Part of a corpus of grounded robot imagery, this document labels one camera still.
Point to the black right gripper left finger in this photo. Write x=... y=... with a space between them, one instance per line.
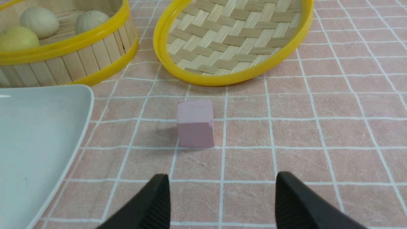
x=150 y=208

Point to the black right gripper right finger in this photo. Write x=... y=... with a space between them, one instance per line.
x=299 y=207

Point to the pale beige steamed bun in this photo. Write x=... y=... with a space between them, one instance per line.
x=43 y=22

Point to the woven bamboo steamer lid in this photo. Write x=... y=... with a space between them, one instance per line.
x=214 y=43

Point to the pink cube block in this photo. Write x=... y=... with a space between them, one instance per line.
x=195 y=124

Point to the yellow steamed bun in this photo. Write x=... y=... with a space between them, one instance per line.
x=18 y=38

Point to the pink checkered tablecloth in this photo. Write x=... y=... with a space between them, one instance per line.
x=333 y=113

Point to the white square plate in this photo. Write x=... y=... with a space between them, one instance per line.
x=41 y=130

